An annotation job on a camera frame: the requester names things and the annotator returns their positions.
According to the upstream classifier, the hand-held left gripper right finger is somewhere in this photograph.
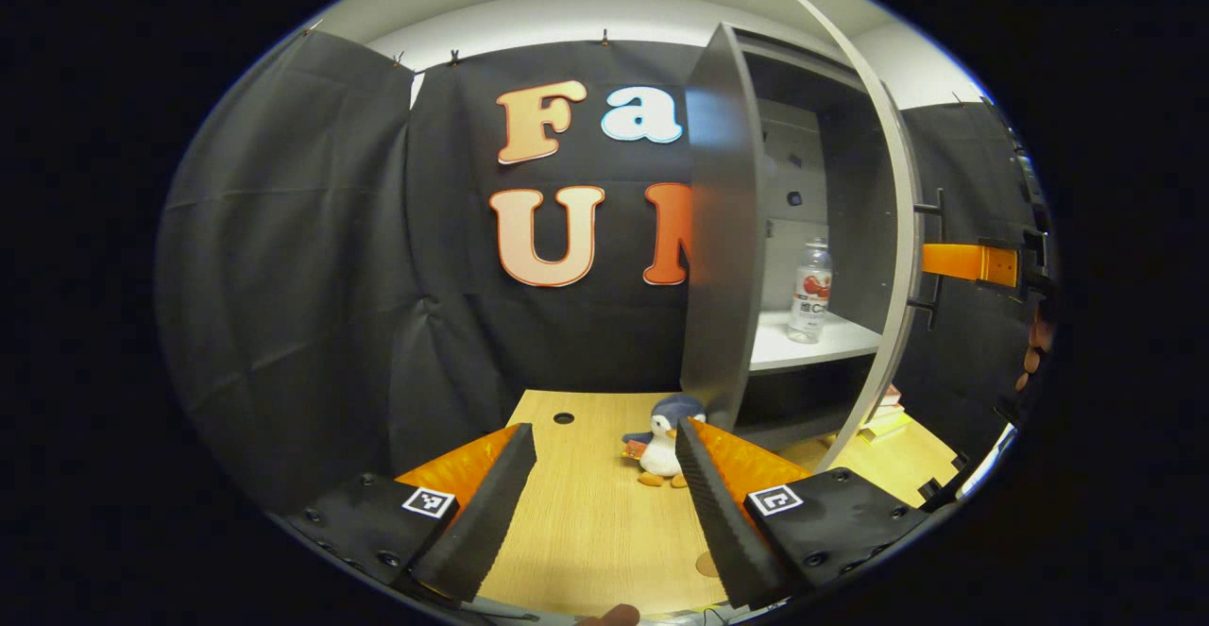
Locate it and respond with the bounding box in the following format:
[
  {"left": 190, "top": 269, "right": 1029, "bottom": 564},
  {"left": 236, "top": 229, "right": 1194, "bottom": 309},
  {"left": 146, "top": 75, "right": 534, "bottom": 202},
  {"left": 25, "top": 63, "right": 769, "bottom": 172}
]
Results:
[{"left": 674, "top": 417, "right": 931, "bottom": 611}]

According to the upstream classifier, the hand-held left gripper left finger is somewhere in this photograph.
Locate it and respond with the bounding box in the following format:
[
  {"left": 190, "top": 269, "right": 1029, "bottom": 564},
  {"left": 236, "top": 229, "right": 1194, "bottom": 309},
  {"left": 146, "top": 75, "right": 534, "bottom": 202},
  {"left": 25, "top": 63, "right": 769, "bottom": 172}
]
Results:
[{"left": 269, "top": 423, "right": 537, "bottom": 608}]

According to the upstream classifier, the black door handle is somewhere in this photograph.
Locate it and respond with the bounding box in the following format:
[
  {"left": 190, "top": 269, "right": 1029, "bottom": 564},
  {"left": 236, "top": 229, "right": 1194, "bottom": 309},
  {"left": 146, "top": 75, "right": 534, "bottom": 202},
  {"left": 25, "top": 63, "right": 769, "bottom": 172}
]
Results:
[{"left": 905, "top": 188, "right": 946, "bottom": 330}]

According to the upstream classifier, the white cabinet door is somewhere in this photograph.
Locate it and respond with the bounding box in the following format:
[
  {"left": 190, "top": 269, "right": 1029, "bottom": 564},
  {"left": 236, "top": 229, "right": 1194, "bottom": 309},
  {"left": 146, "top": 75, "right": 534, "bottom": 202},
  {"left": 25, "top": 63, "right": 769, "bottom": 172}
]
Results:
[{"left": 798, "top": 0, "right": 925, "bottom": 473}]

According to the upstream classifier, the clear plastic bottle red label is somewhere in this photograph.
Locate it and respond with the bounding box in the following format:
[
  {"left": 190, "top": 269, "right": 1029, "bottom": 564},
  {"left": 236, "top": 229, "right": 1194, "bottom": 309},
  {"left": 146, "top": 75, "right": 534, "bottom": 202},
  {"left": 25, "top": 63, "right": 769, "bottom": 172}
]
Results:
[{"left": 787, "top": 239, "right": 834, "bottom": 345}]

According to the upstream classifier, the white cabinet shelf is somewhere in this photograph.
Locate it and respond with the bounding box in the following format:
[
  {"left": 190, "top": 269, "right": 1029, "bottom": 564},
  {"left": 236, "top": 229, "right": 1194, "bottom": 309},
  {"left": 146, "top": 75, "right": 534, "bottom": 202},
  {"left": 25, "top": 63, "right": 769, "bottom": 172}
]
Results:
[{"left": 751, "top": 310, "right": 884, "bottom": 372}]

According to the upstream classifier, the grey cabinet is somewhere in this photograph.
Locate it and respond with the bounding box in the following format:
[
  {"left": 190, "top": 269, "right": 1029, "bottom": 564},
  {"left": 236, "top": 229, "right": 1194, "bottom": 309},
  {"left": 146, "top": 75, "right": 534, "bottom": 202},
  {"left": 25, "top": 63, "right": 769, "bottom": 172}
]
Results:
[{"left": 680, "top": 22, "right": 922, "bottom": 452}]

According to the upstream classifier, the penguin plush toy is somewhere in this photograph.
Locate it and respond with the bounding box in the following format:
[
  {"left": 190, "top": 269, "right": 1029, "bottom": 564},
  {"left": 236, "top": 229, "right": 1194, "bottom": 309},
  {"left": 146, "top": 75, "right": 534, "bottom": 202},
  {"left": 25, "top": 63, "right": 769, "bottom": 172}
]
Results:
[{"left": 622, "top": 395, "right": 707, "bottom": 490}]

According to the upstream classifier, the yellow book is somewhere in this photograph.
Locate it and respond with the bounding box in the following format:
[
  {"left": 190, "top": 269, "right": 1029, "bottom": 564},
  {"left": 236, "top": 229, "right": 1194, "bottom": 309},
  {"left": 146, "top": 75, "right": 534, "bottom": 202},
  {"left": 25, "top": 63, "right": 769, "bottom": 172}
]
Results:
[{"left": 855, "top": 407, "right": 912, "bottom": 445}]

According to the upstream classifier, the black backdrop cloth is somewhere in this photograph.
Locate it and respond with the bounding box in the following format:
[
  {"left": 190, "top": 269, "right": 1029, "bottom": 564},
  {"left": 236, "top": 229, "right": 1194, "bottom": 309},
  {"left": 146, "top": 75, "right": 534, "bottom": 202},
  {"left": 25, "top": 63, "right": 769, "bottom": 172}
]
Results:
[{"left": 156, "top": 29, "right": 1049, "bottom": 514}]

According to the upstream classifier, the row of backdrop clips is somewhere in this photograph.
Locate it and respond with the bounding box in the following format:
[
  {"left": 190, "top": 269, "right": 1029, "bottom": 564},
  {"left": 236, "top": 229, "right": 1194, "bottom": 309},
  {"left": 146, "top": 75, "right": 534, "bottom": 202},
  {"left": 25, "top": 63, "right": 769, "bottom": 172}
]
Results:
[{"left": 310, "top": 20, "right": 964, "bottom": 106}]

